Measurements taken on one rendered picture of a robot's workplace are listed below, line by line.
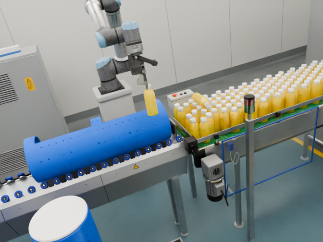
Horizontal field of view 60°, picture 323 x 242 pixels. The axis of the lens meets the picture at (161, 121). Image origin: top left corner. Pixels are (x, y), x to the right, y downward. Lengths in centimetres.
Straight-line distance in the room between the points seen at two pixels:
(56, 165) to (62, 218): 39
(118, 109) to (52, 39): 217
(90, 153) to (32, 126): 181
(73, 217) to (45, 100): 210
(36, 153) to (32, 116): 170
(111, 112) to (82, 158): 92
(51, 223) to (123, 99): 141
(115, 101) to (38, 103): 111
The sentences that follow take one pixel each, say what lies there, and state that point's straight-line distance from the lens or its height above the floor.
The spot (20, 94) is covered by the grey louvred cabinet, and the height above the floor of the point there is 107.
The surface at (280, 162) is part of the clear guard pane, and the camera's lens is 232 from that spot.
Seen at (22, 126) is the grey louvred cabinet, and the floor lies 71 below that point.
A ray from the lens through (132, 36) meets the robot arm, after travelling 158.
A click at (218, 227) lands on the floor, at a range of 259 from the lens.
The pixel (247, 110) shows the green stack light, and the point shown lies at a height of 118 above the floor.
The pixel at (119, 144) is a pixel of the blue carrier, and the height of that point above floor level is 109.
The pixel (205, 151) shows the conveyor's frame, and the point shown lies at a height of 88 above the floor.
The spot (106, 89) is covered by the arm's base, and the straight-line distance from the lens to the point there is 257.
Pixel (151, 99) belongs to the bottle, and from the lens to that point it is 163.
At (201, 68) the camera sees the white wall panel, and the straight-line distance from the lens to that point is 524.
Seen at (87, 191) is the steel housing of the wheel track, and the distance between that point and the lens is 189.
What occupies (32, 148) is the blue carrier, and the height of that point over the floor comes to 121.
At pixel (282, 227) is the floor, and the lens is 263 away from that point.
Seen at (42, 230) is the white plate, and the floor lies 104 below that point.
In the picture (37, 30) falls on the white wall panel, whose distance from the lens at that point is 447.
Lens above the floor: 199
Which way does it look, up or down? 28 degrees down
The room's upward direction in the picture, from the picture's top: 10 degrees counter-clockwise
